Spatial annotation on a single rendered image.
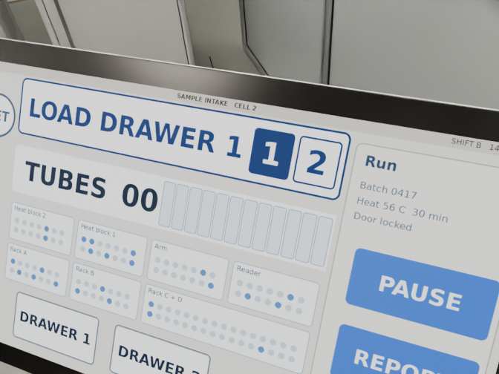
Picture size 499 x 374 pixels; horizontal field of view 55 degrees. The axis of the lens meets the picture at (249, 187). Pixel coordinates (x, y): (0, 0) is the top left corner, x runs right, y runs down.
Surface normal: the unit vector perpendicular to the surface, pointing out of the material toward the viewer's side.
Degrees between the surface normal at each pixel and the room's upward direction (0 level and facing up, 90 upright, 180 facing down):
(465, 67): 90
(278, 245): 50
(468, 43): 90
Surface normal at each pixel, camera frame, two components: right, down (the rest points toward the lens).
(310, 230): -0.31, 0.08
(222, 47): -0.07, -0.69
